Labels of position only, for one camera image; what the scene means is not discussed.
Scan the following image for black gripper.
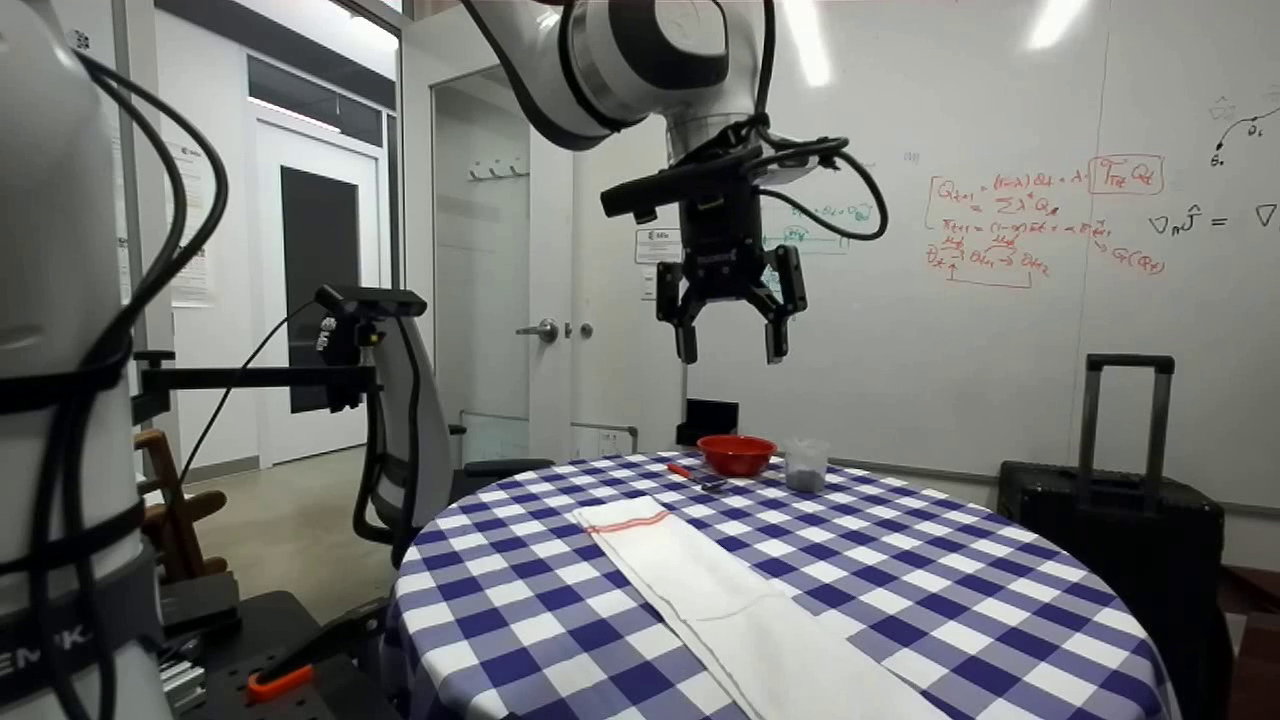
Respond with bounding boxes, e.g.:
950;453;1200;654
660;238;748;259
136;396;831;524
652;154;812;369

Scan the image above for white towel with orange stripes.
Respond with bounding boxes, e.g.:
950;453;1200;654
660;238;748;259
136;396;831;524
571;495;951;720

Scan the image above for small black box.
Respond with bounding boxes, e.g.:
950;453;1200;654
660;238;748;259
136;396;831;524
672;396;739;453

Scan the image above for red bowl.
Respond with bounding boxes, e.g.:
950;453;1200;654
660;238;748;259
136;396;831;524
692;430;781;479

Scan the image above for clear plastic cup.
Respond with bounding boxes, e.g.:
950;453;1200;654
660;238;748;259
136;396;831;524
781;434;831;501

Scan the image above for whiteboard with orange writing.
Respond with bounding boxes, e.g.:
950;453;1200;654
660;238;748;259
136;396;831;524
571;0;1280;512

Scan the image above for white door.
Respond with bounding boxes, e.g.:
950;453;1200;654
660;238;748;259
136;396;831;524
433;73;539;463

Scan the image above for grey office chair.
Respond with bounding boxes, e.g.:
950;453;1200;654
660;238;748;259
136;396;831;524
347;311;551;568

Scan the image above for blue white checkered tablecloth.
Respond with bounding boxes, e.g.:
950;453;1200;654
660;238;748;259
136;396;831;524
386;448;1186;720

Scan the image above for black wheeled suitcase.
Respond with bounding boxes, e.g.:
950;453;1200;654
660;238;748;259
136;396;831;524
998;351;1232;720

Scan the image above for brown wooden stand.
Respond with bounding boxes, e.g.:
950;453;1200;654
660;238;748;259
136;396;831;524
134;423;234;585

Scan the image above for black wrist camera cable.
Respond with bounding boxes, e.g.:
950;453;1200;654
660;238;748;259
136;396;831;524
755;139;894;246

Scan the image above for black camera on stand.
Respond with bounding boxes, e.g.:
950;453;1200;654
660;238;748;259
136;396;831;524
312;279;433;373

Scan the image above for black camera mounting bar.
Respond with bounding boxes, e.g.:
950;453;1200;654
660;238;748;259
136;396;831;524
134;349;386;418

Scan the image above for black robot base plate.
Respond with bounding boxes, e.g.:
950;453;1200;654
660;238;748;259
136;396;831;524
156;589;403;720

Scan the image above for orange clamp handle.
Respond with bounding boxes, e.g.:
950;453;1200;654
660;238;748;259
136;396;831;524
239;659;319;708

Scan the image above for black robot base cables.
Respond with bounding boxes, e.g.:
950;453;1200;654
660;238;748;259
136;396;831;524
20;53;234;720

